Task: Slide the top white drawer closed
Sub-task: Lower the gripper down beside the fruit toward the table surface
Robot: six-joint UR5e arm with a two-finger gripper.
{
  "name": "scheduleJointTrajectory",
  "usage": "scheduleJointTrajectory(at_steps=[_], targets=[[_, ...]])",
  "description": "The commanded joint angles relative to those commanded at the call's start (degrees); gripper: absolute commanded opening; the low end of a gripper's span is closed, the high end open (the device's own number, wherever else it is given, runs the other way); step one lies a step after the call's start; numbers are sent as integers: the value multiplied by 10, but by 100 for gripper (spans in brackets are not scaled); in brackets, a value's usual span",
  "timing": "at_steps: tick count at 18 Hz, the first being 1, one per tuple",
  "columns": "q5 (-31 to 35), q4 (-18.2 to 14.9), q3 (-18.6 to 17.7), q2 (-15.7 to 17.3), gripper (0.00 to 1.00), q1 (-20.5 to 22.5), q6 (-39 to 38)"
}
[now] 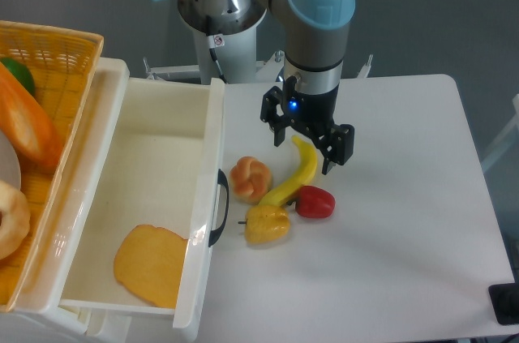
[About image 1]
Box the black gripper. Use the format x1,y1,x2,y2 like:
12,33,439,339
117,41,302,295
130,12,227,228
259,75,354,175

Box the white drawer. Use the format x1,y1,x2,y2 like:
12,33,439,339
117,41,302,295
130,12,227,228
60,79,225,341

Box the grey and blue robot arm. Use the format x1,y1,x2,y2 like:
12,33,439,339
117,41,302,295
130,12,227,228
153,0,356,173

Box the white drawer cabinet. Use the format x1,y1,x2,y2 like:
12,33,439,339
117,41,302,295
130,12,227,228
0,57,226,343

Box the yellow banana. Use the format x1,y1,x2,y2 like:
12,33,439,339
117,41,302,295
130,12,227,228
259,135,318,207

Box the braided bread roll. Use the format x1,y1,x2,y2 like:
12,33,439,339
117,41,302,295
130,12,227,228
229,156,272,205

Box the red bell pepper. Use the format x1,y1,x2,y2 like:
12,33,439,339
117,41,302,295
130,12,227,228
295,186,336,219

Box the yellow bell pepper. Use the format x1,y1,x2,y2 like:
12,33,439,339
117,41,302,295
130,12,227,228
238,205,291,245

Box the orange bread slice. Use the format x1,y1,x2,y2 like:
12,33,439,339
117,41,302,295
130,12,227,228
114,225,187,309

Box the yellow woven basket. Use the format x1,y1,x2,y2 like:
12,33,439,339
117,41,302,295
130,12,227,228
1,20,104,313

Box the black device at table edge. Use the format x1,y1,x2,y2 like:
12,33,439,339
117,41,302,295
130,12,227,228
488,283,518,325

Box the orange baguette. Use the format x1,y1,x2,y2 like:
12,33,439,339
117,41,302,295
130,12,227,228
1,66,63,170

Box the green vegetable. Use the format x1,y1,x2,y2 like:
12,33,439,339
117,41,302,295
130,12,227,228
1,57,36,97

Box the white plate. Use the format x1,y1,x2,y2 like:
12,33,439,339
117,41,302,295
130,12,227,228
0,132,21,190

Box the beige bagel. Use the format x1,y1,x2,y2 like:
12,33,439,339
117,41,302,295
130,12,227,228
1,181,31,259

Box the black top drawer handle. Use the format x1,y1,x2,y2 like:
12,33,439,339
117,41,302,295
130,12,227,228
208,169,230,247

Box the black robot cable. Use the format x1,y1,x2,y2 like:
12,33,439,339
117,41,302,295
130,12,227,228
205,14,226,84

